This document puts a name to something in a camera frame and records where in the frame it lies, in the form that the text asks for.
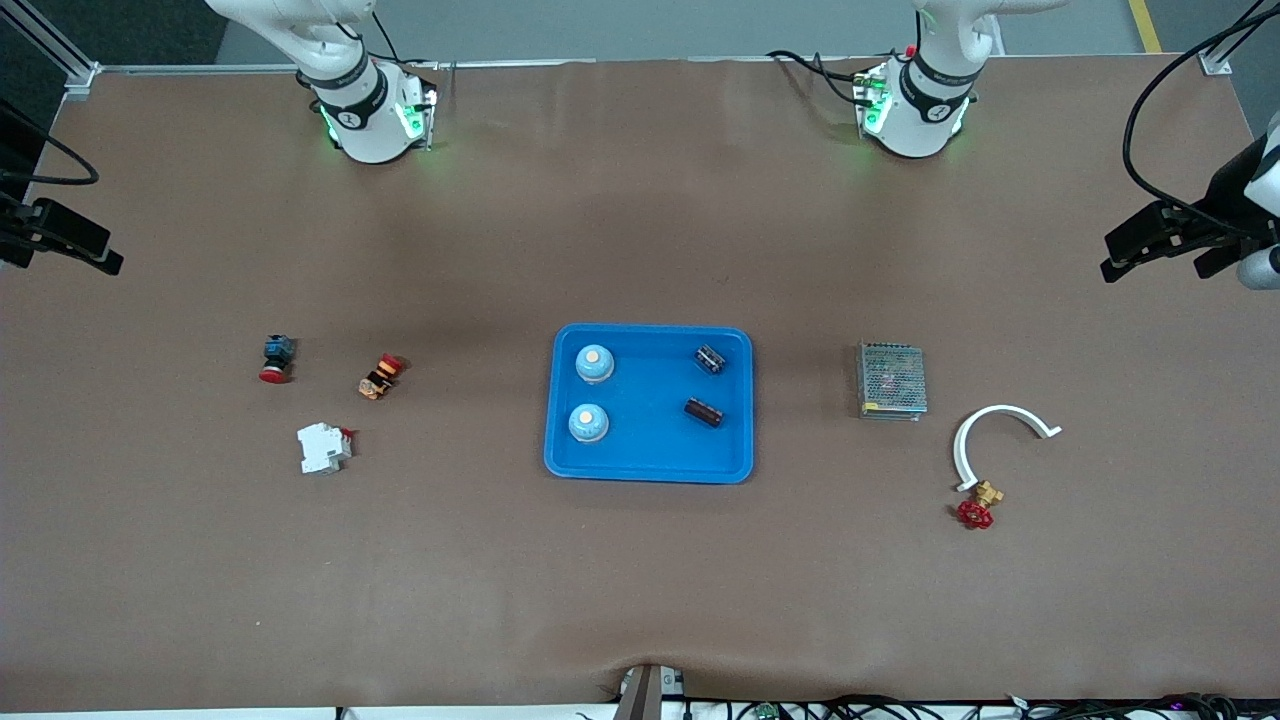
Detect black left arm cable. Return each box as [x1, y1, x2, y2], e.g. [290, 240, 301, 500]
[1122, 0, 1280, 241]

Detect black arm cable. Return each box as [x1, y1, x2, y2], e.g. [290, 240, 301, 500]
[0, 98, 101, 187]
[1122, 0, 1280, 241]

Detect red push button blue body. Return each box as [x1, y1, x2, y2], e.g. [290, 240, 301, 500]
[259, 334, 298, 385]

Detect metal table edge bracket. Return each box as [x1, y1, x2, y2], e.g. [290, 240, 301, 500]
[615, 663, 686, 720]

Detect orange black emergency stop button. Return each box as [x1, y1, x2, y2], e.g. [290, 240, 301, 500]
[357, 354, 407, 402]

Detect aluminium frame profile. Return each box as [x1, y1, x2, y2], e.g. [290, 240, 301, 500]
[1200, 0, 1280, 77]
[0, 0, 101, 101]

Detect blue plastic tray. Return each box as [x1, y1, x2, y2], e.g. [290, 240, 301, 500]
[543, 322, 757, 486]

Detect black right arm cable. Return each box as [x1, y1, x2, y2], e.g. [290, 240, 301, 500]
[0, 98, 101, 187]

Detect white curved plastic clip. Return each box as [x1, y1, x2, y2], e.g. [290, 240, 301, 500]
[952, 404, 1063, 493]

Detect white circuit breaker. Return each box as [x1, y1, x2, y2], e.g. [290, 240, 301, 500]
[297, 422, 355, 477]

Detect brass valve red handle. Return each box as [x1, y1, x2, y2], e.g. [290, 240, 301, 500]
[957, 481, 1006, 531]

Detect metal mesh power supply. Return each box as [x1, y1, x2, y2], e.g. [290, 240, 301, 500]
[856, 341, 929, 422]

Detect black table edge cables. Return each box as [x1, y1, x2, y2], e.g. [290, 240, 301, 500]
[680, 693, 1280, 720]

